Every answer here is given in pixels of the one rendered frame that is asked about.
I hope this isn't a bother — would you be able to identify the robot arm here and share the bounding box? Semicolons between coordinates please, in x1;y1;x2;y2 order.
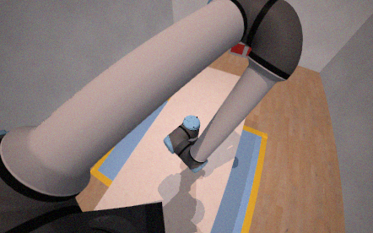
0;0;303;233

